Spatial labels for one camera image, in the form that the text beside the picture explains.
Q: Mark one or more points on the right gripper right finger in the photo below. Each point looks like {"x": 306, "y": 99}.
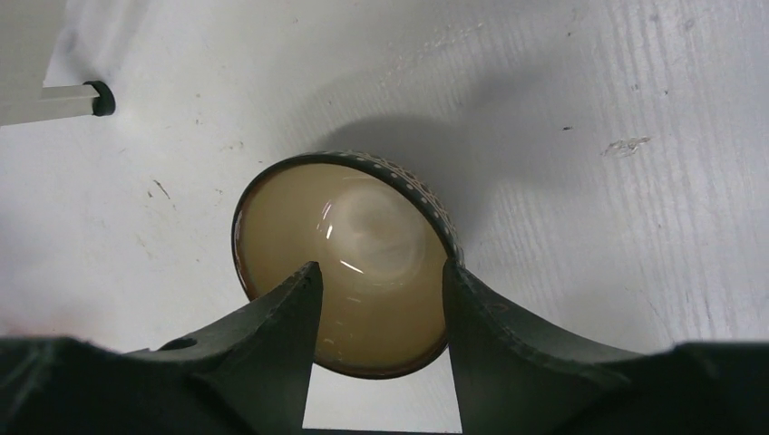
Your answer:
{"x": 517, "y": 373}

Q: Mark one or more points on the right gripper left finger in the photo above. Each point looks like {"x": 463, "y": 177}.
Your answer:
{"x": 247, "y": 373}

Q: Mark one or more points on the dark patterned cream bowl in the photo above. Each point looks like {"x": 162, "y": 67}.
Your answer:
{"x": 380, "y": 237}

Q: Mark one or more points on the steel two-tier dish rack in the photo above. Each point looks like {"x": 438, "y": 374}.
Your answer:
{"x": 94, "y": 98}

